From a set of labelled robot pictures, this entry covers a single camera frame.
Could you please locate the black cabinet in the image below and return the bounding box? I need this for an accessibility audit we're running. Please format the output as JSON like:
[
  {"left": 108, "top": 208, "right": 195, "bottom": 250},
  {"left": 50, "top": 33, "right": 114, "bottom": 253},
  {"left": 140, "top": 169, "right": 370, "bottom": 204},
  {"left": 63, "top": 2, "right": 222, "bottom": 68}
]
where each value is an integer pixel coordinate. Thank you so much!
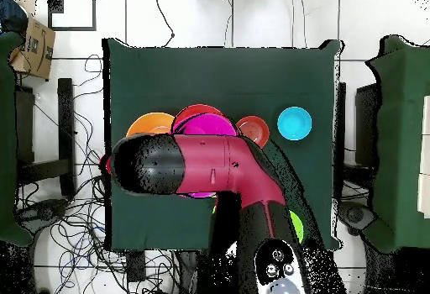
[{"left": 354, "top": 83, "right": 382, "bottom": 171}]

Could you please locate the red cup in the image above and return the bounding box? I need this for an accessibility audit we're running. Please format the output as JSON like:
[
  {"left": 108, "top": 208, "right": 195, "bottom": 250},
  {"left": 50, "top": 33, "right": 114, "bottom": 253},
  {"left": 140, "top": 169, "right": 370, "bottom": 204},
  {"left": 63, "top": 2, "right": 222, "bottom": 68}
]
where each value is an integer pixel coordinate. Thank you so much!
[{"left": 98, "top": 154, "right": 113, "bottom": 175}]

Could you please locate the large red-orange bowl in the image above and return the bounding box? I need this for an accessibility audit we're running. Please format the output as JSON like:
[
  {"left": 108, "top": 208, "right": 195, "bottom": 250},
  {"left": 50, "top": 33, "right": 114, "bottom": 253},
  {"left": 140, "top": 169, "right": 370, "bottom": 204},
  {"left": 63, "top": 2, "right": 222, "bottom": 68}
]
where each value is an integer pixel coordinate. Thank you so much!
[{"left": 174, "top": 103, "right": 224, "bottom": 124}]

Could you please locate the grey pedestal leg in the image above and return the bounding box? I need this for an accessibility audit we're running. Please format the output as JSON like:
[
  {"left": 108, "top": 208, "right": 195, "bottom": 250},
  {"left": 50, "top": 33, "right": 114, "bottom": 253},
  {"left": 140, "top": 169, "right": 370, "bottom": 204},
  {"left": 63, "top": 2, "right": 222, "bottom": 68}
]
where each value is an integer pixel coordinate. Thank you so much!
[
  {"left": 16, "top": 198, "right": 70, "bottom": 229},
  {"left": 338, "top": 201, "right": 377, "bottom": 236}
]

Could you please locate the small blue bowl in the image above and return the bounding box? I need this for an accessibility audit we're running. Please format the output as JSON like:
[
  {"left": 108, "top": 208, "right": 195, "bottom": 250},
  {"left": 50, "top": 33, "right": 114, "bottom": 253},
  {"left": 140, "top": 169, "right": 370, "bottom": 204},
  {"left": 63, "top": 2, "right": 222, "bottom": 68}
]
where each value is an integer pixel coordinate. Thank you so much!
[{"left": 276, "top": 106, "right": 313, "bottom": 141}]

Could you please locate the black metal stand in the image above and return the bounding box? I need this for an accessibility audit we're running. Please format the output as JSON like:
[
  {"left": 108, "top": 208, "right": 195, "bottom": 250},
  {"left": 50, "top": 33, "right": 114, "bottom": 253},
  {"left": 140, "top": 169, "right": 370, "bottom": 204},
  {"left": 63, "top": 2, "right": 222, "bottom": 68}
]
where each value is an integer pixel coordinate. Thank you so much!
[{"left": 14, "top": 77, "right": 76, "bottom": 197}]

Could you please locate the dark green tablecloth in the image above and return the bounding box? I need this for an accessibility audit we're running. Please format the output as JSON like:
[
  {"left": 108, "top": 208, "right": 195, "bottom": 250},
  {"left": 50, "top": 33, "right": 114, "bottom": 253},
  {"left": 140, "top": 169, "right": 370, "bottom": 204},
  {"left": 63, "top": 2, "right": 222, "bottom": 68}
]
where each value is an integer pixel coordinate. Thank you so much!
[{"left": 102, "top": 37, "right": 343, "bottom": 252}]

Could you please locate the small red-orange bowl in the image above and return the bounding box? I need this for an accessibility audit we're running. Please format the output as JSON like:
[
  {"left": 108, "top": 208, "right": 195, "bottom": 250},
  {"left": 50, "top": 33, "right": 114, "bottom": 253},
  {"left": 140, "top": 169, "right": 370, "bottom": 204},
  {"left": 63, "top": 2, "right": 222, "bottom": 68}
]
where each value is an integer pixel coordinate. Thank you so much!
[{"left": 234, "top": 115, "right": 270, "bottom": 150}]

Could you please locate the dark blue bag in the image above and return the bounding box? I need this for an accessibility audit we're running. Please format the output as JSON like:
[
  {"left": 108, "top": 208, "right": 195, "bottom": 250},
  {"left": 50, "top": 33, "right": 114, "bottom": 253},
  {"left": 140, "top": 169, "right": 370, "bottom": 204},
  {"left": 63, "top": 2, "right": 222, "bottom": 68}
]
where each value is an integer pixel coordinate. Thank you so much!
[{"left": 0, "top": 0, "right": 29, "bottom": 34}]

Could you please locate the cardboard box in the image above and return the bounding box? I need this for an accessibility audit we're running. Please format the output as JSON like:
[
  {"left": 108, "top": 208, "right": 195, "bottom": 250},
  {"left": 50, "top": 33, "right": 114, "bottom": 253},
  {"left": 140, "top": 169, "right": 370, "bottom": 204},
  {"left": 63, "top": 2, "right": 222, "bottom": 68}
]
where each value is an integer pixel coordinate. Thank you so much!
[{"left": 8, "top": 16, "right": 56, "bottom": 81}]

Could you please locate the green cloth covered table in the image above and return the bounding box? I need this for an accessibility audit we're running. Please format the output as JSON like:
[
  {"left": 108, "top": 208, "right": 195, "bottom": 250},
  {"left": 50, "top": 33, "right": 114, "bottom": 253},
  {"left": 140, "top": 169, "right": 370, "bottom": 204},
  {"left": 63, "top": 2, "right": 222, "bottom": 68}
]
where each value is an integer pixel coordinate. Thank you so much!
[
  {"left": 364, "top": 34, "right": 430, "bottom": 253},
  {"left": 0, "top": 30, "right": 34, "bottom": 248}
]

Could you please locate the large pink bowl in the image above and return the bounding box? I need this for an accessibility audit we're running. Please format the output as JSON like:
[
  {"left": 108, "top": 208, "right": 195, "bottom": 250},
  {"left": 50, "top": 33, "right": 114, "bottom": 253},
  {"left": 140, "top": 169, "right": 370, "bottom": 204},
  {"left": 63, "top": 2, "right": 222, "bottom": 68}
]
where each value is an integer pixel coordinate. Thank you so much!
[{"left": 170, "top": 113, "right": 239, "bottom": 200}]

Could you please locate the green bowl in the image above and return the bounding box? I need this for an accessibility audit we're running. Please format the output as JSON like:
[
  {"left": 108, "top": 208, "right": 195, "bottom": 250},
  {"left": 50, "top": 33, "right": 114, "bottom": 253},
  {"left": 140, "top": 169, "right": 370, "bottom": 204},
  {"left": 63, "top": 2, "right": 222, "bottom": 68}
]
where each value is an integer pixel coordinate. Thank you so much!
[{"left": 289, "top": 209, "right": 305, "bottom": 244}]

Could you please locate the large orange bowl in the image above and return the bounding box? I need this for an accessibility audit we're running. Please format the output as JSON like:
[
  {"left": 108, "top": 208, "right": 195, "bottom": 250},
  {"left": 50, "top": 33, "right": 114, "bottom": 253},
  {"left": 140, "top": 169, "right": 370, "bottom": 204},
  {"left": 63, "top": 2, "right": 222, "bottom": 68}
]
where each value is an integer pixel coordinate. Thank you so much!
[{"left": 125, "top": 112, "right": 176, "bottom": 138}]

